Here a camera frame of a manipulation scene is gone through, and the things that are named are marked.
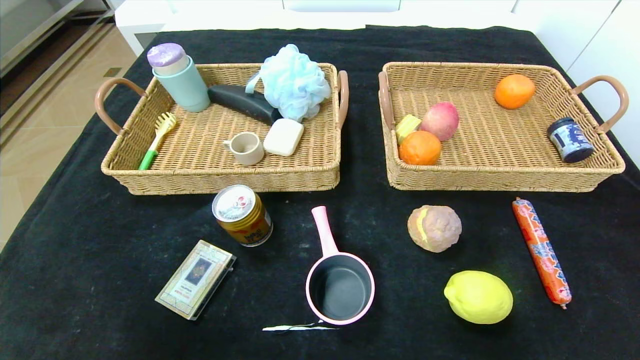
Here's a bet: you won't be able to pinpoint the yellow green fruit slice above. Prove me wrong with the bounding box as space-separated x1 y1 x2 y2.
395 114 423 146

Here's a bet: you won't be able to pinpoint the white soap bar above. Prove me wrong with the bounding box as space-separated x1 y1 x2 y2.
263 118 305 157

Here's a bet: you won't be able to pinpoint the gold drink can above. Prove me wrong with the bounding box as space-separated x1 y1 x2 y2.
211 184 274 248

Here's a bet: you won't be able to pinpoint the brown bread roll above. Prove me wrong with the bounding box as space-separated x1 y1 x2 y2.
407 204 463 253

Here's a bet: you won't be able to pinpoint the wicker basket brown handles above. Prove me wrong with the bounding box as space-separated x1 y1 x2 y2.
378 61 630 193
94 62 349 196

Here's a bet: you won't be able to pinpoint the white low table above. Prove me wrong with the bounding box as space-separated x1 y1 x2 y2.
114 0 543 57

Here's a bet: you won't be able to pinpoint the orange fruit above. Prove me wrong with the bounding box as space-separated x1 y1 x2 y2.
398 130 443 166
494 73 536 110

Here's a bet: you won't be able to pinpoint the black tablecloth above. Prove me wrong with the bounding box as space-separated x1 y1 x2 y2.
0 23 640 360

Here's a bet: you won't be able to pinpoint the light blue bath loofah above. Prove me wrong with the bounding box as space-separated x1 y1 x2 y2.
244 43 333 123

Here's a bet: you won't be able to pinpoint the beige bottle purple cap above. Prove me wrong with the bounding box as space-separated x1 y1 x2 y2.
146 42 191 77

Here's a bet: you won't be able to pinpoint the pink saucepan grey inside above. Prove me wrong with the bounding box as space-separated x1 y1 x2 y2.
305 205 376 326

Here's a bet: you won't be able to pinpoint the dark grey curved brush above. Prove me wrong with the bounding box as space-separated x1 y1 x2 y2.
207 84 283 126

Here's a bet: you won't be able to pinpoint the gold white card box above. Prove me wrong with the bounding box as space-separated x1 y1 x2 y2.
154 239 237 321

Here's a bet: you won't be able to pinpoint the small beige mug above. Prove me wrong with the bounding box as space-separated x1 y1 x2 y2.
222 131 265 167

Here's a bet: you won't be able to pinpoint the yellow lemon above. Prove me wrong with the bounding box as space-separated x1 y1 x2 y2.
443 270 514 325

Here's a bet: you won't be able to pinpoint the teal plastic cup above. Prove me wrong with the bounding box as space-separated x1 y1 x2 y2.
152 55 211 113

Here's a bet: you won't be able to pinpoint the blue white jar black lid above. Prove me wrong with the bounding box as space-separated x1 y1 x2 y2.
546 117 596 164

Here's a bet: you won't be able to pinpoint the red apple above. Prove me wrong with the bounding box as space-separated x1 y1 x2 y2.
419 101 460 142

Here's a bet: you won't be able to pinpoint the yellow brush green handle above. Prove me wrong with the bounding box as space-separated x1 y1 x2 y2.
138 112 178 171

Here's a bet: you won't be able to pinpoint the orange sausage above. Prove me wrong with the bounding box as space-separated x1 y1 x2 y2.
511 197 573 310

